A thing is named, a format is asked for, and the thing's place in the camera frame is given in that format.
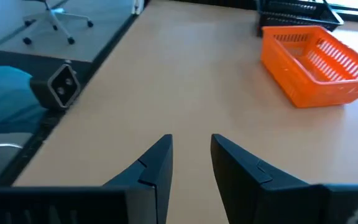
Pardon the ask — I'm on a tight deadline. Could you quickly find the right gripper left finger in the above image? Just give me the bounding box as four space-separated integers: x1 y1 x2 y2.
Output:
0 133 174 224

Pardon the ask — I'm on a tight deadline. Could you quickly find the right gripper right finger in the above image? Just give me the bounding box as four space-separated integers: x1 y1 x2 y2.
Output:
210 133 358 224

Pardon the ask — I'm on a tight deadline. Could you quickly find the black plastic basket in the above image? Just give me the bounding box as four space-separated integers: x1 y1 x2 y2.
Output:
263 0 329 9
255 11 344 34
259 2 338 19

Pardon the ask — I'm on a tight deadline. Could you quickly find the orange plastic basket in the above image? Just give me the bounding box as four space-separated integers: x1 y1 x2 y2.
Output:
260 25 358 109

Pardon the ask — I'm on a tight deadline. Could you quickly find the office chair wheeled base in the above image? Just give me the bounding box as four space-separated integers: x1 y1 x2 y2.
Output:
22 0 94 46

